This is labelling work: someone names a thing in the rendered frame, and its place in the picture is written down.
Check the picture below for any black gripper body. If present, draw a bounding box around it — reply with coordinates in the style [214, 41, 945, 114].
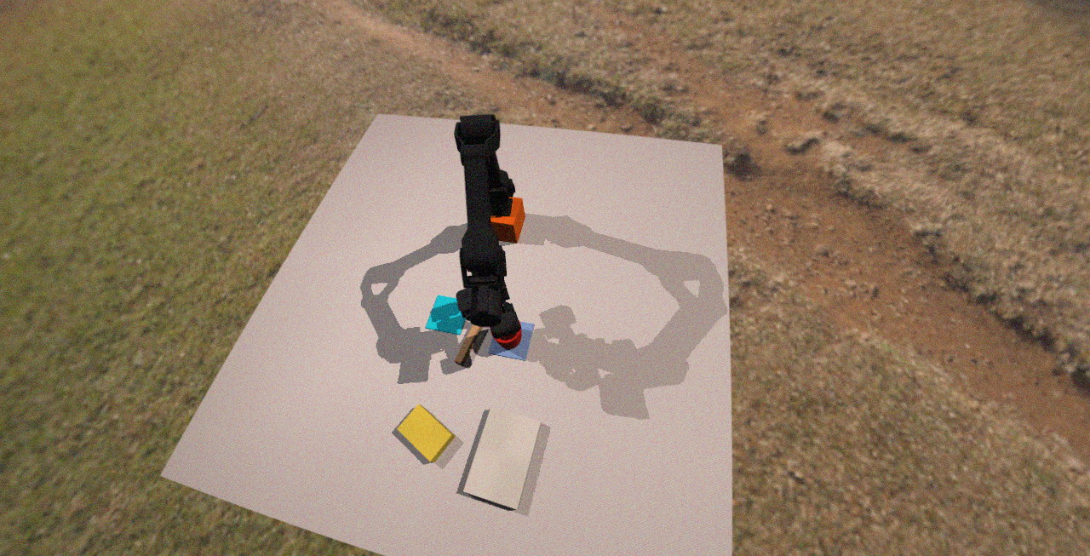
[491, 282, 521, 339]

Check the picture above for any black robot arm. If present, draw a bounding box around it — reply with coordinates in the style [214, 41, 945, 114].
[455, 114, 514, 327]

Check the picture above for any yellow block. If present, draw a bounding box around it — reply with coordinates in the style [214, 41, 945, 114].
[398, 404, 455, 462]

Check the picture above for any tan wooden bar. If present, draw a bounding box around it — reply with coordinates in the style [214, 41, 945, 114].
[455, 325, 483, 366]

